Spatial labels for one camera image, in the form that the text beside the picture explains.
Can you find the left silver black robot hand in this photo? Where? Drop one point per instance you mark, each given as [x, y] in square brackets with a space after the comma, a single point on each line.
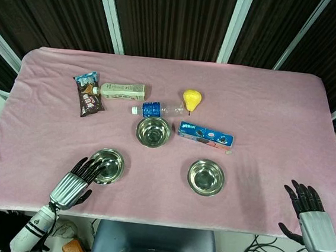
[68, 188]

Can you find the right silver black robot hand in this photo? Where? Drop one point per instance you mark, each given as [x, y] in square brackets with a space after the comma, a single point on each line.
[317, 229]

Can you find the stainless steel bowl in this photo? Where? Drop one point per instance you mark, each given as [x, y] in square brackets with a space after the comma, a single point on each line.
[153, 130]
[115, 159]
[206, 177]

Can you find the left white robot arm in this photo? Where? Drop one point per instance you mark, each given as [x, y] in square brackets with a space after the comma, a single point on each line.
[35, 223]

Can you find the orange object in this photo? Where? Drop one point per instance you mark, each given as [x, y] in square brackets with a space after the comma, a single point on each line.
[74, 251]

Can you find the brown blue snack bag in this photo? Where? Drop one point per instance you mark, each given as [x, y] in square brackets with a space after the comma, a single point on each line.
[88, 100]

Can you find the beige milk tea bottle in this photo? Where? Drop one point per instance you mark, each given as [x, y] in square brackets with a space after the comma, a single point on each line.
[120, 91]

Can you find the pink tablecloth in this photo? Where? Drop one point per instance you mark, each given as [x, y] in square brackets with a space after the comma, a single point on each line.
[275, 127]

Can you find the clear blue-label water bottle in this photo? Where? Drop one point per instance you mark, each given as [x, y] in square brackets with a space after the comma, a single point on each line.
[169, 109]

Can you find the blue cookie box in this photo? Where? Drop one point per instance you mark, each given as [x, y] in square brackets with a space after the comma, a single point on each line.
[205, 135]

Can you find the yellow pear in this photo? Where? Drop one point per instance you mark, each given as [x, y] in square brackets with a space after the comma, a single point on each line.
[192, 98]

